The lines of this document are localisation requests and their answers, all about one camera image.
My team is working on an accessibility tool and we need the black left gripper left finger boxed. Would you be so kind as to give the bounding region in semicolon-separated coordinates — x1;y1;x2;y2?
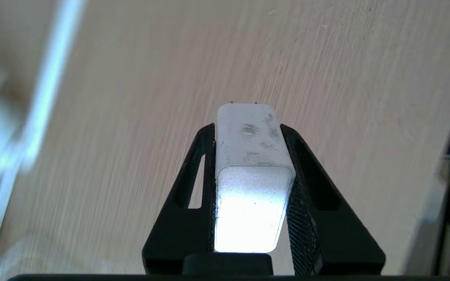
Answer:
142;123;217;275

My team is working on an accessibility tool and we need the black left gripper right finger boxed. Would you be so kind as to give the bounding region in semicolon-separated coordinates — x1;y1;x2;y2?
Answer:
280;123;386;276

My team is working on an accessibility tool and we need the white power adapter block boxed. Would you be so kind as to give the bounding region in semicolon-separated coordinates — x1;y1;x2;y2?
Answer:
214;102;296;253

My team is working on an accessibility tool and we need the white wifi router with antennas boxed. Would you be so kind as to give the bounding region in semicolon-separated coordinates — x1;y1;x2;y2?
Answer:
0;0;89;281

